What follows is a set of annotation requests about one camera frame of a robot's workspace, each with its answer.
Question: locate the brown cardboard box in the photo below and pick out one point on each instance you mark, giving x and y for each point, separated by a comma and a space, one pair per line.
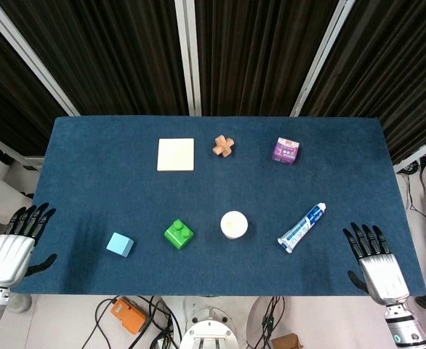
285, 341

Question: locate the blue table cloth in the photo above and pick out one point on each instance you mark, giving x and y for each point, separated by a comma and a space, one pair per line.
213, 189

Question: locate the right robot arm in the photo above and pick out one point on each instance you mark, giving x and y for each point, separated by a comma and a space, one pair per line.
403, 325

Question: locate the light blue cube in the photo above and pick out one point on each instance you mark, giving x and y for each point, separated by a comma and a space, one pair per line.
119, 244

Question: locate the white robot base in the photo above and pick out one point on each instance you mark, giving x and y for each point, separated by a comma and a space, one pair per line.
210, 327

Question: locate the wooden burr puzzle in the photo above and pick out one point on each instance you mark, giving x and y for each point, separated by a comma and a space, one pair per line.
222, 144

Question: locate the white frame post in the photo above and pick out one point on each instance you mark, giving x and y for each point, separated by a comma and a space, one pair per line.
188, 58
322, 58
31, 54

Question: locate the black pleated curtain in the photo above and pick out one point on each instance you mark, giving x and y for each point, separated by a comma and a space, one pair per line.
115, 54

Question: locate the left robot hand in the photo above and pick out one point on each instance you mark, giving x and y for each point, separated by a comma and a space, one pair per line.
7, 254

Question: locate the white round container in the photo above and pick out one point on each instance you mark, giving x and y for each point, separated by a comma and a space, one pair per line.
234, 225

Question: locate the green toy building brick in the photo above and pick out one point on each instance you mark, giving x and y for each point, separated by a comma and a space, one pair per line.
179, 234

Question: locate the orange device box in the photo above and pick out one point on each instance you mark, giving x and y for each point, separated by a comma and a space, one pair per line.
127, 314

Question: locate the purple small carton box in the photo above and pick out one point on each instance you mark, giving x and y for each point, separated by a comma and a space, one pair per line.
286, 150

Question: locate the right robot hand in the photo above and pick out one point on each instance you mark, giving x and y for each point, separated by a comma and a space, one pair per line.
384, 269

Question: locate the cream square flat block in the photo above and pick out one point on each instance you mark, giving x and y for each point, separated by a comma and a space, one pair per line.
176, 154

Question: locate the blue white toothpaste tube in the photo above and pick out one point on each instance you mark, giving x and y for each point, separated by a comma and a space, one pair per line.
302, 228

